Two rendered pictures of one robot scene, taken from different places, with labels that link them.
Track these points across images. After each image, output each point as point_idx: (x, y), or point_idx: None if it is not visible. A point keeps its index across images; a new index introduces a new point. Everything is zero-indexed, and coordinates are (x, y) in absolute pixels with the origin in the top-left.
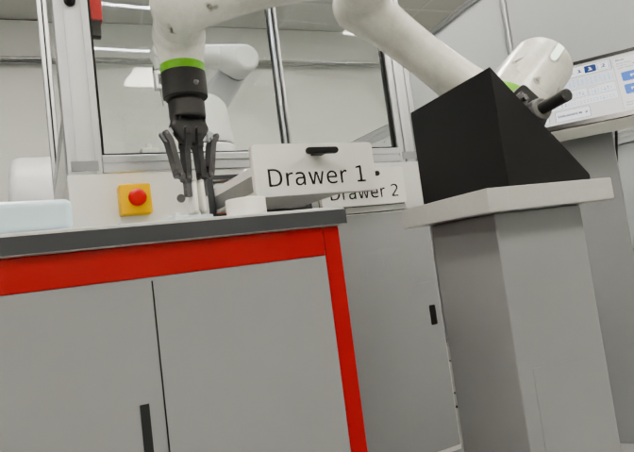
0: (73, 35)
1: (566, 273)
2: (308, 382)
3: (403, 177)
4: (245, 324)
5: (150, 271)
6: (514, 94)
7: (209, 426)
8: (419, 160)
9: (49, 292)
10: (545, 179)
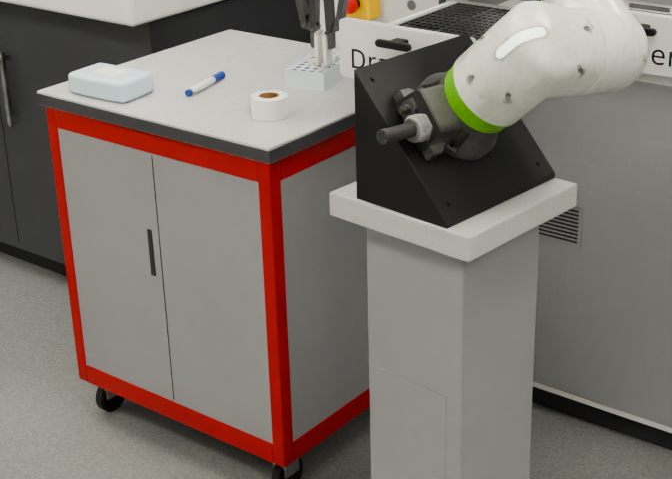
0: None
1: (431, 307)
2: (241, 269)
3: None
4: (202, 208)
5: (150, 149)
6: (375, 107)
7: (181, 262)
8: None
9: (106, 142)
10: (395, 208)
